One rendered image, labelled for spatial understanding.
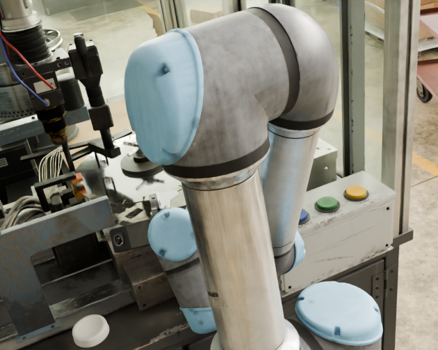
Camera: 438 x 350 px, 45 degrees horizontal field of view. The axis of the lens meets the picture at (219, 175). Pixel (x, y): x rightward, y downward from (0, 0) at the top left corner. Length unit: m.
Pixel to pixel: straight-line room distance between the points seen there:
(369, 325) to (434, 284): 1.52
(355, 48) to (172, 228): 0.56
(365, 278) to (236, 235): 0.77
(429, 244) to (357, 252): 1.31
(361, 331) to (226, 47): 0.42
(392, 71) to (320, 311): 0.51
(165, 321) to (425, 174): 2.05
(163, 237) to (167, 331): 0.36
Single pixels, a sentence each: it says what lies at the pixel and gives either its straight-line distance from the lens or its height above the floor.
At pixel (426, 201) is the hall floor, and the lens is 2.72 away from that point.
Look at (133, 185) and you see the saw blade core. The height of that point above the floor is 0.95.
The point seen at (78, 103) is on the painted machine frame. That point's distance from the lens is 1.37.
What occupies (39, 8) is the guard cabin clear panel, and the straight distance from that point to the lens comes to 2.19.
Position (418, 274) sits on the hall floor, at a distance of 2.30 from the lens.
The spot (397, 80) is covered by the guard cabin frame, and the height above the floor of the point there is 1.12.
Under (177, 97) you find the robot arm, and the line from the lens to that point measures 0.46.
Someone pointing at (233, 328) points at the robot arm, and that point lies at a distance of 0.65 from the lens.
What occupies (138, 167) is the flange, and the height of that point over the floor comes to 0.96.
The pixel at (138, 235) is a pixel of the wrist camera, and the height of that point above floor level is 0.97.
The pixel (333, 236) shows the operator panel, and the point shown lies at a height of 0.85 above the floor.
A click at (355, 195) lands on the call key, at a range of 1.11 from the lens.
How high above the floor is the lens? 1.52
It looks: 30 degrees down
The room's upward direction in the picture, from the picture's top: 9 degrees counter-clockwise
